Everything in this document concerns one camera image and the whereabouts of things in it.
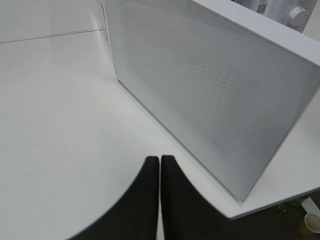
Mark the white box on floor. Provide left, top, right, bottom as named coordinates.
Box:
left=301, top=197, right=320, bottom=216

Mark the white microwave oven body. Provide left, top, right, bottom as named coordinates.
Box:
left=103, top=0, right=320, bottom=63

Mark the green object on floor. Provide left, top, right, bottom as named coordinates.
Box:
left=277, top=202, right=292, bottom=213

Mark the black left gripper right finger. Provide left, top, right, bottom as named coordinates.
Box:
left=161, top=155, right=250, bottom=240

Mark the white microwave knob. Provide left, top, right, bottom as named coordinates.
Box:
left=288, top=6, right=309, bottom=27

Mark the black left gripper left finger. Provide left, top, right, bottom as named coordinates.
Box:
left=71, top=156, right=160, bottom=240

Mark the white microwave door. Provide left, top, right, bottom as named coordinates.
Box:
left=105, top=0, right=320, bottom=201

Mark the yellow paper cup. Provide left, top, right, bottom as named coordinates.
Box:
left=298, top=213, right=320, bottom=236

